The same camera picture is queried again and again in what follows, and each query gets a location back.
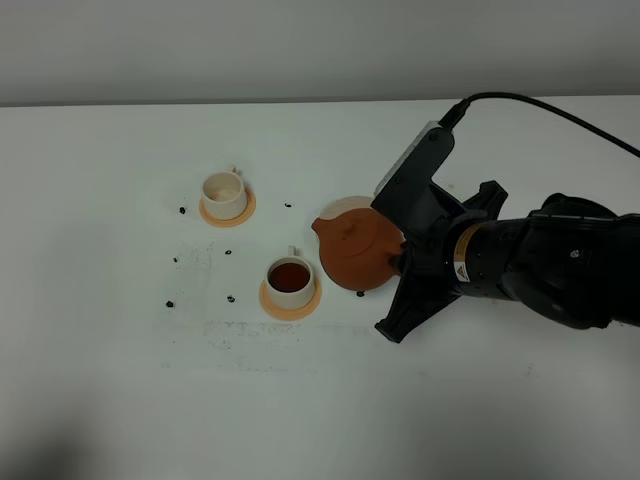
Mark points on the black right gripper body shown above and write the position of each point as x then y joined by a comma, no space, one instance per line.
427,282

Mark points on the brown clay teapot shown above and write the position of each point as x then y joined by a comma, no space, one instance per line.
356,248

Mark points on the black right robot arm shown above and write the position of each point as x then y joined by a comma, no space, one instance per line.
571,261

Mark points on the beige teapot saucer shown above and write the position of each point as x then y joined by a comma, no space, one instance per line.
343,205

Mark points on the near white teacup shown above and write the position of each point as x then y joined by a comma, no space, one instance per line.
289,273

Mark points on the white teacup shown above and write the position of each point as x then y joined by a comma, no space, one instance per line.
223,186
289,273

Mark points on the near orange coaster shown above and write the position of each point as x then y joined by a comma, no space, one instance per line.
290,306

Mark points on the orange coaster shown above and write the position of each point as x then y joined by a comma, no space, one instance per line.
228,214
290,306

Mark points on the far orange coaster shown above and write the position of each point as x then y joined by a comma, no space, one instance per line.
228,214

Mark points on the far white teacup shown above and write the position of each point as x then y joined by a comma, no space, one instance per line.
223,186

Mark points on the silver depth camera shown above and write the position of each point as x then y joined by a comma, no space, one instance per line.
415,165

